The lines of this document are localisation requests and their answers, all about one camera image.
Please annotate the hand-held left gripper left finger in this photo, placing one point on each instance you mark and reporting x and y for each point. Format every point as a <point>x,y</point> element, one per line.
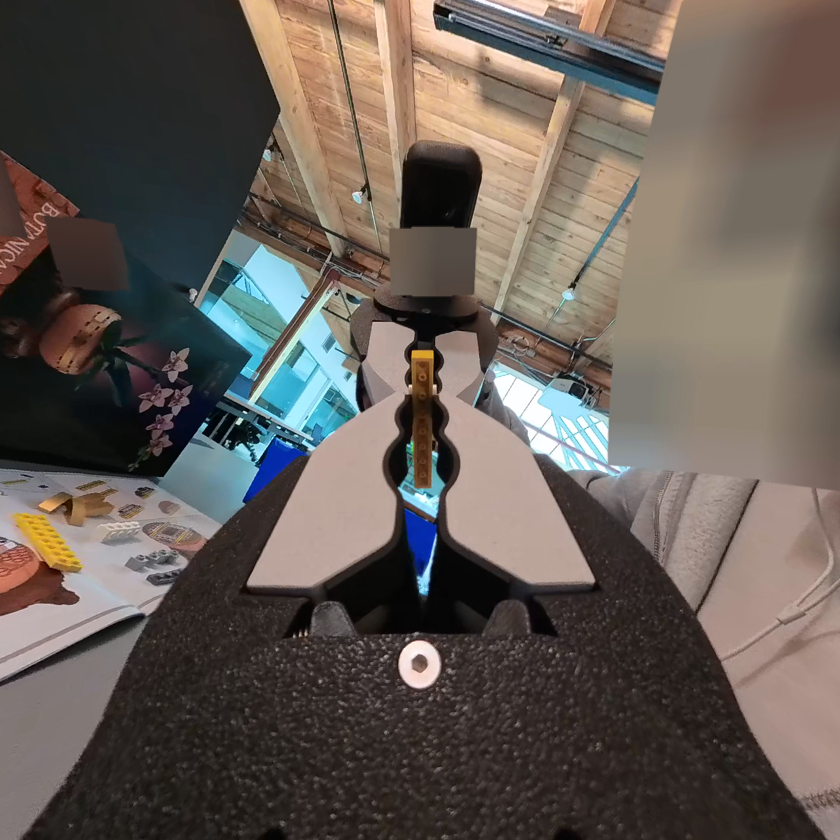
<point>322,512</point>

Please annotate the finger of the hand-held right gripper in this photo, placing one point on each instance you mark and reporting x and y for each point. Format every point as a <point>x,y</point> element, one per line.
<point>383,361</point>
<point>462,361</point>

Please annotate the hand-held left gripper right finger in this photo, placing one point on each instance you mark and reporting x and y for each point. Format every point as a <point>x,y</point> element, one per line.
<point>519,512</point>

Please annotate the blue plastic bin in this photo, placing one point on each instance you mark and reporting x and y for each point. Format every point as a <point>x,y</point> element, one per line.
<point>269,473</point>

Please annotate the yellow long brick plate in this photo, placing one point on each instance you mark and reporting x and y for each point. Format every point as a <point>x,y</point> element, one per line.
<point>46,541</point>
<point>424,420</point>

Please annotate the small white brick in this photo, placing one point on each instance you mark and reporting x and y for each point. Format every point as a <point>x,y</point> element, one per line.
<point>121,530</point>

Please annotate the person's right forearm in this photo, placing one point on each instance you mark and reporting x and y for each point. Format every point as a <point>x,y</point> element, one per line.
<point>505,400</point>

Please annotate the small grey brick piece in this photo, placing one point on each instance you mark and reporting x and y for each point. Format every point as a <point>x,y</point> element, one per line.
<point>163,558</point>
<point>138,562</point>

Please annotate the dark grey flat plate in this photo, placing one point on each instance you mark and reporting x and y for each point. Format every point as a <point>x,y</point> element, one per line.
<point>164,578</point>

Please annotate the black orchid print set box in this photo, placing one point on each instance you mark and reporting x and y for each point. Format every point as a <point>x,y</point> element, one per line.
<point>79,407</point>

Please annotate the brick set instruction booklet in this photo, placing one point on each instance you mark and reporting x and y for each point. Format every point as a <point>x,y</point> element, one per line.
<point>79,617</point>

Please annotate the dark partition panel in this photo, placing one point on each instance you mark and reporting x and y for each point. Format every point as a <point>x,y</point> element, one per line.
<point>131,105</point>

